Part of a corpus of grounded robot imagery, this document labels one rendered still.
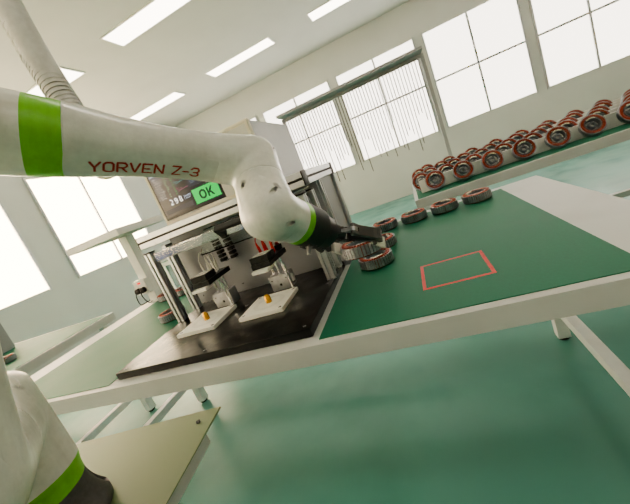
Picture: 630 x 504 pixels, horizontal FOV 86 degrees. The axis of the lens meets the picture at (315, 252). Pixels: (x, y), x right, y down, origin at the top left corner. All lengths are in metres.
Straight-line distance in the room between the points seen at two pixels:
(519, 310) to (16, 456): 0.73
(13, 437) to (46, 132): 0.37
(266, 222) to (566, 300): 0.54
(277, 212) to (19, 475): 0.44
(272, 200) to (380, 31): 7.04
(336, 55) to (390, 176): 2.57
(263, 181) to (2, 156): 0.36
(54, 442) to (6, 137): 0.42
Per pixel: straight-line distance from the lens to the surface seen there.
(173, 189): 1.26
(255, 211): 0.59
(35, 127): 0.61
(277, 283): 1.16
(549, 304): 0.73
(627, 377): 1.42
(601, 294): 0.75
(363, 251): 0.85
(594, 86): 7.95
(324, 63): 7.59
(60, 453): 0.65
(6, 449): 0.48
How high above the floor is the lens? 1.09
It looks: 12 degrees down
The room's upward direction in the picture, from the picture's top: 22 degrees counter-clockwise
